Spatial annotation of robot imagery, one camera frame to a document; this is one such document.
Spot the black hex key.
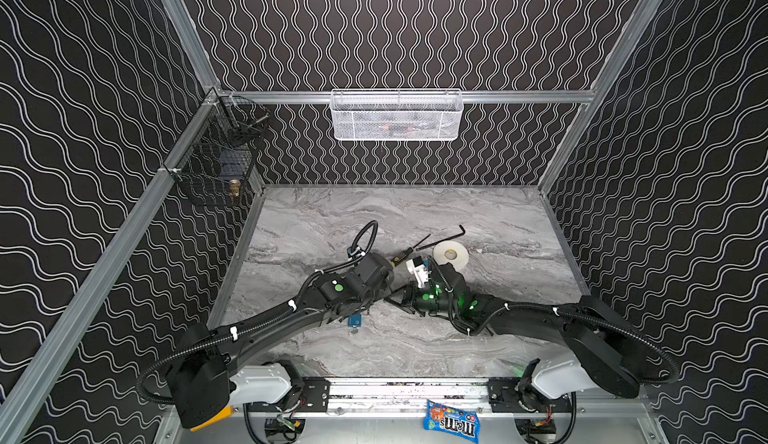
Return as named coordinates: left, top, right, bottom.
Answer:
left=414, top=224, right=466, bottom=251

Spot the black wire wall basket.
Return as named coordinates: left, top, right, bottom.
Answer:
left=166, top=88, right=272, bottom=209

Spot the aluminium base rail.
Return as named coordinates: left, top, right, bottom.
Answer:
left=155, top=375, right=655, bottom=418

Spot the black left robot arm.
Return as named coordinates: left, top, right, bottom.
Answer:
left=135, top=220, right=394, bottom=429

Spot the blue candy bag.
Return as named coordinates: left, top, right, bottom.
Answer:
left=423, top=400, right=481, bottom=444

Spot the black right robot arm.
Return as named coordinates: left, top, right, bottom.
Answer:
left=389, top=253, right=681, bottom=399

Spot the brass padlock in basket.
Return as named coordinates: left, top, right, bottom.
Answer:
left=229, top=179, right=242, bottom=199

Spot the white tape roll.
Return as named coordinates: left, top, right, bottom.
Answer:
left=432, top=240, right=470, bottom=271

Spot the blue padlock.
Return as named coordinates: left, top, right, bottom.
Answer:
left=347, top=313, right=362, bottom=329

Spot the white mesh wall basket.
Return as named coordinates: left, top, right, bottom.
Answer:
left=329, top=88, right=464, bottom=141

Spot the yellow block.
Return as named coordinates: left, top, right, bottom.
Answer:
left=190, top=406, right=236, bottom=432

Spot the yellow black screwdriver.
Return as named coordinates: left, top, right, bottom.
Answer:
left=391, top=234, right=430, bottom=267

